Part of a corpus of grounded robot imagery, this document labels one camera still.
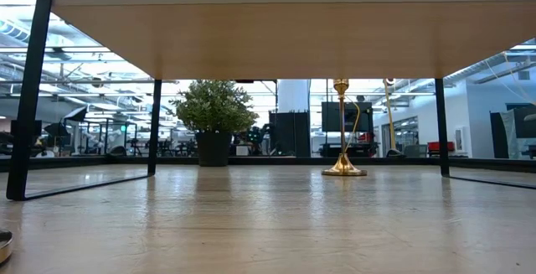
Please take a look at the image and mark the red storage box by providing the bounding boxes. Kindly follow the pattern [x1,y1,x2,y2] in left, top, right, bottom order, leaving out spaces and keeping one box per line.
[426,140,456,154]

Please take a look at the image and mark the short gold candlestick holder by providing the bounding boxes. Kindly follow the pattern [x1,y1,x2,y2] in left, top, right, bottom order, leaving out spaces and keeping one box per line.
[321,78,369,178]

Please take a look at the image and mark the yellow hanging cable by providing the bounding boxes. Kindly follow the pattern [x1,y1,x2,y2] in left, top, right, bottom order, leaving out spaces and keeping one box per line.
[381,78,406,158]

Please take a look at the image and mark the black metal rig frame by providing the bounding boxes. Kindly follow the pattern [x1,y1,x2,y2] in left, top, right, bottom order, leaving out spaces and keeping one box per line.
[0,154,536,173]

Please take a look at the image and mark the studio softbox light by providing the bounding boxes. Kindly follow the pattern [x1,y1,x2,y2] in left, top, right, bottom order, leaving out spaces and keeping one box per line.
[43,105,90,141]

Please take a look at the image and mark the wooden shelf riser black legs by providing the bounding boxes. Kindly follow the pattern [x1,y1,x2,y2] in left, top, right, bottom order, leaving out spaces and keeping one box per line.
[5,0,536,202]

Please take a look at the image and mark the black partition screen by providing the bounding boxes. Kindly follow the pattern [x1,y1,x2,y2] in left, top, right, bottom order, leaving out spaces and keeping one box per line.
[268,111,312,158]

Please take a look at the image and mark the artificial plant in black pot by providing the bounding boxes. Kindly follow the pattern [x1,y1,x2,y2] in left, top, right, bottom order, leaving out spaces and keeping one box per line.
[169,79,260,168]

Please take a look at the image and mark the black monitor on cart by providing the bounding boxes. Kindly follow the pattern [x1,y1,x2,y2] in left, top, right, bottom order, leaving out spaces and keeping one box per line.
[320,101,374,158]

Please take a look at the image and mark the dark display stand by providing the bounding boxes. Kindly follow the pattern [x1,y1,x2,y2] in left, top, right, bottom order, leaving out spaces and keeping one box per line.
[489,105,536,160]

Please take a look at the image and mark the tall gold candlestick holder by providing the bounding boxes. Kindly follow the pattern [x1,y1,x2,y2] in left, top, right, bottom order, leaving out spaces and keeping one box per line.
[0,229,14,266]

